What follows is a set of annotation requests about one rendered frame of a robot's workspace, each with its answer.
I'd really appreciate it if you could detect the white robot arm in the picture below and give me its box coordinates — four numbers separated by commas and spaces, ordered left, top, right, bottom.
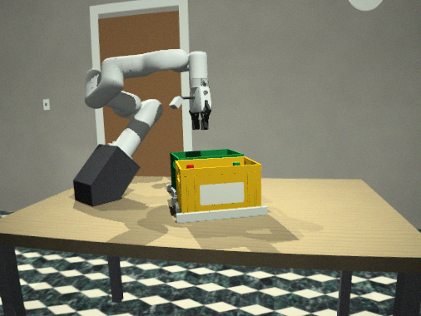
85, 49, 208, 157

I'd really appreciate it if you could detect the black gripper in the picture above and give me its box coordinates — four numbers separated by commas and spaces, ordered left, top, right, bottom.
189, 86, 211, 130

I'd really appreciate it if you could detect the yellow plastic crate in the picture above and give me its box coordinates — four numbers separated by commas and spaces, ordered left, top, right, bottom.
176, 156, 261, 213

